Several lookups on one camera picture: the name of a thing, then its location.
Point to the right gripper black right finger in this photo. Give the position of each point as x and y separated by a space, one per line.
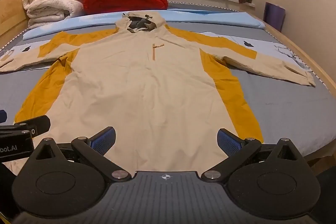
239 152

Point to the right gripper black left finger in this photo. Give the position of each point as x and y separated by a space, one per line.
91 152

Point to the beige and mustard hooded jacket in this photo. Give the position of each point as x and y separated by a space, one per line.
167 92

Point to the light blue folded sheet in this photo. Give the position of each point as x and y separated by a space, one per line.
240 19

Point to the white fluffy folded blankets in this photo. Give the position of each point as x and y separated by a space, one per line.
42 12

